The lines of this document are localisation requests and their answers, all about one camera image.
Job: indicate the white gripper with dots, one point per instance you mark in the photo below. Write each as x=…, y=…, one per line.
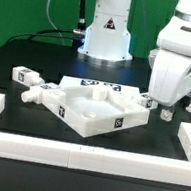
x=171, y=66

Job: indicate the white square tabletop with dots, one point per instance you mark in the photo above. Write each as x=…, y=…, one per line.
x=95, y=110

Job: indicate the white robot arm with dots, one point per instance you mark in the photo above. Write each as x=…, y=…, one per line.
x=107, y=41

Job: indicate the white U-shaped fence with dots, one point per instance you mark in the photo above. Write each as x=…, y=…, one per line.
x=89, y=158

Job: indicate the white marker sheet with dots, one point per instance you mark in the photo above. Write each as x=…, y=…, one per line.
x=127, y=91

